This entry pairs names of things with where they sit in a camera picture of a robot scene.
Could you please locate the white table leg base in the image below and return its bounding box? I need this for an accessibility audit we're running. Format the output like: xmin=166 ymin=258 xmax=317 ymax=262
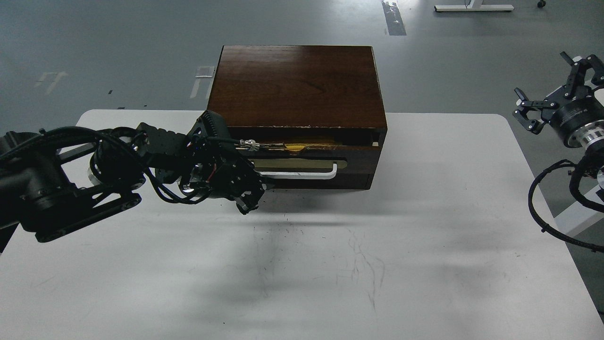
xmin=434 ymin=0 xmax=515 ymax=13

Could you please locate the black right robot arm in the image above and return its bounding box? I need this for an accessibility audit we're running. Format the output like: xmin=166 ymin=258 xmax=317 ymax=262
xmin=513 ymin=51 xmax=604 ymax=212

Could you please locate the white side table frame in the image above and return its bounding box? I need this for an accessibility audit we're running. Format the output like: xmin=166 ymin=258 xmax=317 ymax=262
xmin=554 ymin=202 xmax=604 ymax=237

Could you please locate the dark wooden cabinet box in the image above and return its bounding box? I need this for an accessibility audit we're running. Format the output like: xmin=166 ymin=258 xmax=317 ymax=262
xmin=207 ymin=45 xmax=387 ymax=190

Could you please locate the yellow corn cob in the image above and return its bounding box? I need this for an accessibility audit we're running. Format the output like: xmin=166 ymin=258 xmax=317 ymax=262
xmin=284 ymin=143 xmax=342 ymax=154

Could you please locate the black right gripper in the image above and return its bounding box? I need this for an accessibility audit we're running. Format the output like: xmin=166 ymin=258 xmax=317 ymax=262
xmin=512 ymin=51 xmax=604 ymax=149

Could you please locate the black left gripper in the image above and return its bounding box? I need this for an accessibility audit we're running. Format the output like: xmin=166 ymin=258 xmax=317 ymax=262
xmin=137 ymin=110 xmax=266 ymax=215

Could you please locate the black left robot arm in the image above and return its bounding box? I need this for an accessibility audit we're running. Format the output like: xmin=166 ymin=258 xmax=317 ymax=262
xmin=0 ymin=110 xmax=273 ymax=247

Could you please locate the wooden drawer with white handle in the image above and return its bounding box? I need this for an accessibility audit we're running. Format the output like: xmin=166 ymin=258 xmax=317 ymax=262
xmin=236 ymin=142 xmax=382 ymax=181

